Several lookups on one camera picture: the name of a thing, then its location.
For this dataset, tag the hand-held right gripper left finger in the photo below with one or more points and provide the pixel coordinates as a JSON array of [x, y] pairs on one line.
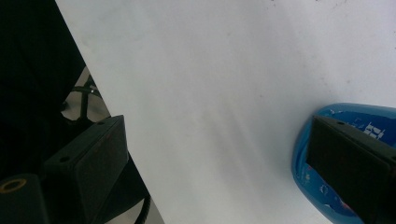
[[93, 155]]

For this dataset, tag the blue printed container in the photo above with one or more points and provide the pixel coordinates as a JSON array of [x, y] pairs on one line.
[[358, 113]]

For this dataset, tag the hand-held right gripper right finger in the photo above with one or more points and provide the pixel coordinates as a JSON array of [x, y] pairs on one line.
[[345, 161]]

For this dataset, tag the dark cloth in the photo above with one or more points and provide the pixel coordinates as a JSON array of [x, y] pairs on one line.
[[28, 62]]

